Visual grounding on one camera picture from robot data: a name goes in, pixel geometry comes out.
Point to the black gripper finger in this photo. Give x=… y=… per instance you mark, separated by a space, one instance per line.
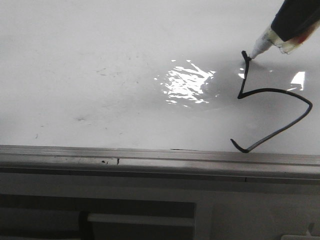
x=294 y=17

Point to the white marker with tape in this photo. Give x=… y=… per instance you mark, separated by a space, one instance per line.
x=269 y=38

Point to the white whiteboard with aluminium frame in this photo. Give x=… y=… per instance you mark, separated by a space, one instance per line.
x=155 y=87

